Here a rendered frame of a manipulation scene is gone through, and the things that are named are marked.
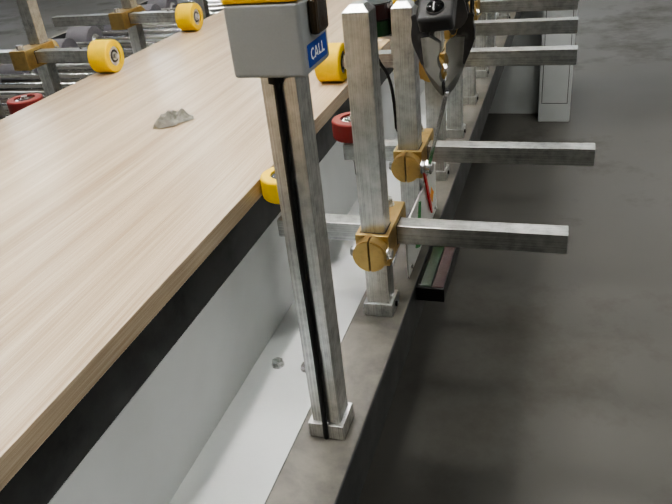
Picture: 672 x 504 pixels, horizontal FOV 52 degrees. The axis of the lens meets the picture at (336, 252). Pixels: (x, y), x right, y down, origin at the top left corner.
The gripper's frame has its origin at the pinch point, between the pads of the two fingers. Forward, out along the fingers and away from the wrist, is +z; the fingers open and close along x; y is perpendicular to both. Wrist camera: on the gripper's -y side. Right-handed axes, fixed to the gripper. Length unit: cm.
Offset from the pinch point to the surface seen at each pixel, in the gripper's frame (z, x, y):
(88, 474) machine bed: 22, 28, -61
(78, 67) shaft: 20, 135, 88
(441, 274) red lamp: 30.1, 0.3, -4.3
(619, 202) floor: 102, -41, 169
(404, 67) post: -0.8, 7.8, 8.4
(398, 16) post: -8.8, 8.4, 8.5
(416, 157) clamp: 14.1, 6.1, 6.7
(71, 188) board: 10, 57, -18
